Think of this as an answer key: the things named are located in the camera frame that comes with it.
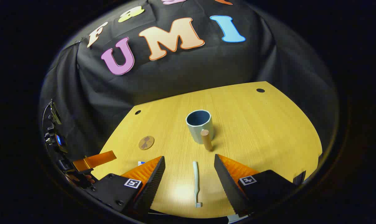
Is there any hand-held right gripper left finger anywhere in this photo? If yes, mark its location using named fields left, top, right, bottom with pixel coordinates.
left=83, top=156, right=166, bottom=217

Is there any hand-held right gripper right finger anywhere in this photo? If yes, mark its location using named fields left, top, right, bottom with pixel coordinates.
left=213, top=154, right=299, bottom=218

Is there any pale green toothbrush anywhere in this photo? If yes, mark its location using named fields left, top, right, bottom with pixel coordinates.
left=192, top=161, right=203, bottom=208

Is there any round brown coaster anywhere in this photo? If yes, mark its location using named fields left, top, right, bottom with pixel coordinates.
left=138, top=136, right=155, bottom=151

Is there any pale blue cup wooden handle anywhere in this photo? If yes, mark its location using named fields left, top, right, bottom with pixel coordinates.
left=186, top=110, right=214, bottom=152

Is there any wooden desktop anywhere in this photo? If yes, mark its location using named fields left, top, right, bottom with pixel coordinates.
left=91, top=82, right=323, bottom=219

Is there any black backdrop cloth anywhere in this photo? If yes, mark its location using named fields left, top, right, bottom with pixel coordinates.
left=38, top=0, right=339, bottom=162

